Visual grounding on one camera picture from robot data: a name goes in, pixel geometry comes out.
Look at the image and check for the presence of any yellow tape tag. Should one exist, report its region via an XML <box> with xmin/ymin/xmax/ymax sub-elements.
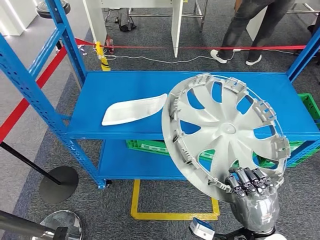
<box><xmin>95</xmin><ymin>41</ymin><xmax>111</xmax><ymax>72</ymax></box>

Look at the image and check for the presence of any white board panel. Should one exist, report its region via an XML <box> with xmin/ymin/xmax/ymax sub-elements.
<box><xmin>246</xmin><ymin>5</ymin><xmax>269</xmax><ymax>42</ymax></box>

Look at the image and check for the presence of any grey plastic wheel hubcap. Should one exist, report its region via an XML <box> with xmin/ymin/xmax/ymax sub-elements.
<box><xmin>161</xmin><ymin>73</ymin><xmax>291</xmax><ymax>204</ymax></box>

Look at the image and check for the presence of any chrome stanchion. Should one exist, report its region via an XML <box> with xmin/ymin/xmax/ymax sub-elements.
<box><xmin>0</xmin><ymin>209</ymin><xmax>84</xmax><ymax>240</ymax></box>

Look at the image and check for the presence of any white floor cable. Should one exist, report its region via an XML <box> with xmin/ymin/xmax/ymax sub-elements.
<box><xmin>78</xmin><ymin>44</ymin><xmax>296</xmax><ymax>65</ymax></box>

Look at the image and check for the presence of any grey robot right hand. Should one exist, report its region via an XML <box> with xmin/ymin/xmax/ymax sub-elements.
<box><xmin>224</xmin><ymin>166</ymin><xmax>281</xmax><ymax>234</ymax></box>

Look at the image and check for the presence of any red barrier belt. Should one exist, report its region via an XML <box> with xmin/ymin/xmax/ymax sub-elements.
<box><xmin>0</xmin><ymin>46</ymin><xmax>68</xmax><ymax>143</ymax></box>

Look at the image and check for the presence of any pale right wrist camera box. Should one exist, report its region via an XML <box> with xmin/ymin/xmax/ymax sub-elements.
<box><xmin>189</xmin><ymin>216</ymin><xmax>216</xmax><ymax>240</ymax></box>

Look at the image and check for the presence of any person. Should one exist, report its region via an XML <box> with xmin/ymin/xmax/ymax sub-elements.
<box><xmin>210</xmin><ymin>0</ymin><xmax>296</xmax><ymax>66</ymax></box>

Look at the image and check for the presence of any green plastic crate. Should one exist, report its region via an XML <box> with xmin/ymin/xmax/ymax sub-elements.
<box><xmin>251</xmin><ymin>93</ymin><xmax>320</xmax><ymax>169</ymax></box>

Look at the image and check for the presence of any white panel desk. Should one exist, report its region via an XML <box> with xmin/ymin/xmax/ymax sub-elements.
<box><xmin>82</xmin><ymin>0</ymin><xmax>184</xmax><ymax>59</ymax></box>

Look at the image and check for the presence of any stanchion with round black head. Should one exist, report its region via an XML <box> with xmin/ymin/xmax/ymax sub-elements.
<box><xmin>35</xmin><ymin>0</ymin><xmax>72</xmax><ymax>53</ymax></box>

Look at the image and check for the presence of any black floor item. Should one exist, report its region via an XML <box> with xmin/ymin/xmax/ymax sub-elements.
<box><xmin>115</xmin><ymin>12</ymin><xmax>137</xmax><ymax>33</ymax></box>

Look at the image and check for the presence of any white plastic trim part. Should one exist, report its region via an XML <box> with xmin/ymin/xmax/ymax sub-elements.
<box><xmin>101</xmin><ymin>93</ymin><xmax>168</xmax><ymax>127</ymax></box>

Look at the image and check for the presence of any yellow floor tape square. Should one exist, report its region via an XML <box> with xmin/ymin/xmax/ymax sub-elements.
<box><xmin>130</xmin><ymin>178</ymin><xmax>220</xmax><ymax>222</ymax></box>

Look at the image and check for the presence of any blue metal shelf rack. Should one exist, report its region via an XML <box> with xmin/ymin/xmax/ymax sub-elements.
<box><xmin>0</xmin><ymin>0</ymin><xmax>320</xmax><ymax>190</ymax></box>

